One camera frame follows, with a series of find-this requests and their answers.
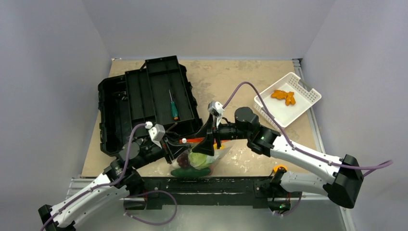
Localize green cucumber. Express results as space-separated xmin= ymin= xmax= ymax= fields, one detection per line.
xmin=170 ymin=167 xmax=212 ymax=178

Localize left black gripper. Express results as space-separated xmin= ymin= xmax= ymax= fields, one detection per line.
xmin=133 ymin=132 xmax=191 ymax=169

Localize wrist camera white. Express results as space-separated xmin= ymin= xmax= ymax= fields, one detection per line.
xmin=145 ymin=121 xmax=166 ymax=149
xmin=207 ymin=101 xmax=225 ymax=128

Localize clear zip bag orange zipper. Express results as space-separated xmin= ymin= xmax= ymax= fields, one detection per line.
xmin=169 ymin=141 xmax=234 ymax=178

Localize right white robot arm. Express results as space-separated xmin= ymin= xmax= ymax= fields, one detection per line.
xmin=192 ymin=107 xmax=364 ymax=209

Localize black toolbox tray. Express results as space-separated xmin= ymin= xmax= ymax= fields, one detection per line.
xmin=125 ymin=55 xmax=203 ymax=131

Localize orange emergency button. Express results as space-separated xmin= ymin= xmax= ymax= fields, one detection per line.
xmin=272 ymin=165 xmax=288 ymax=174

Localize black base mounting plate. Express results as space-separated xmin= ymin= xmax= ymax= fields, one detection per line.
xmin=123 ymin=177 xmax=301 ymax=211

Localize aluminium frame rail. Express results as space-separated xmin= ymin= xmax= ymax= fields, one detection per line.
xmin=65 ymin=177 xmax=332 ymax=205

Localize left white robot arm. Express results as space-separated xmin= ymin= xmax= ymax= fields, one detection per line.
xmin=38 ymin=137 xmax=191 ymax=231

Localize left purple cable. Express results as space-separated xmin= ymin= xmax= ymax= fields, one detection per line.
xmin=39 ymin=122 xmax=178 ymax=231

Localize green cabbage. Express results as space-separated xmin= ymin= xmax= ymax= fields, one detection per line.
xmin=189 ymin=152 xmax=219 ymax=169

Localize orange carrot pieces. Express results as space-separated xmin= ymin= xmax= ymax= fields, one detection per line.
xmin=271 ymin=90 xmax=296 ymax=106

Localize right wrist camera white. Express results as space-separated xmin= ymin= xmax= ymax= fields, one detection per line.
xmin=207 ymin=101 xmax=225 ymax=128

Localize white plastic basket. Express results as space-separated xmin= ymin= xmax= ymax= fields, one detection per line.
xmin=253 ymin=72 xmax=322 ymax=129

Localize black plastic toolbox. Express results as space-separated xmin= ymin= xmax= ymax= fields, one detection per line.
xmin=98 ymin=74 xmax=201 ymax=156

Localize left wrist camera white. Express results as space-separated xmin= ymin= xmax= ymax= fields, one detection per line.
xmin=145 ymin=121 xmax=166 ymax=149

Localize green handle screwdriver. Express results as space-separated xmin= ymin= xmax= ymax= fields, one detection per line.
xmin=168 ymin=90 xmax=179 ymax=120

